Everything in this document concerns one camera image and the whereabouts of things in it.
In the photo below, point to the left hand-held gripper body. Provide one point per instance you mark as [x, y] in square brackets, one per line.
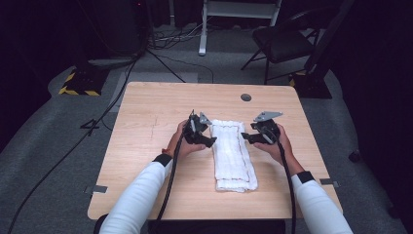
[194, 131]

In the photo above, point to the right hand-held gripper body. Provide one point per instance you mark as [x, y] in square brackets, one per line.
[268, 130]

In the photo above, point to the white towel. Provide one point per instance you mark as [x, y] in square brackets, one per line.
[232, 159]

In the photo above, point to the person's left hand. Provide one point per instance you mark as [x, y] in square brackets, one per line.
[177, 146]

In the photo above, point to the person's right hand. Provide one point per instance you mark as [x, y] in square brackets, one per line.
[279, 151]

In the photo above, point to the black round table grommet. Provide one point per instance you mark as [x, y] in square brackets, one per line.
[246, 97]

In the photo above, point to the grey tape strip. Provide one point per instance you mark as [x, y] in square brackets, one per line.
[97, 189]
[328, 182]

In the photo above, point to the person's dark clothing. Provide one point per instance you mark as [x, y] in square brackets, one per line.
[220, 227]

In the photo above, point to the black folding chair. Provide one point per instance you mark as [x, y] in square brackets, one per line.
[282, 42]

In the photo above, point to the black caster wheel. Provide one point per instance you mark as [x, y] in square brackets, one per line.
[354, 157]

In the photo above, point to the black computer tower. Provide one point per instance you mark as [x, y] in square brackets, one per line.
[120, 26]

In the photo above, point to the black yellow striped base plate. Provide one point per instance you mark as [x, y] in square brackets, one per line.
[82, 83]
[311, 86]

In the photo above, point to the black slanted stand post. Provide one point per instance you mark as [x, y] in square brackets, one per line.
[328, 35]

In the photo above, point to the white desk frame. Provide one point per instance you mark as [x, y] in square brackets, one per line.
[233, 9]

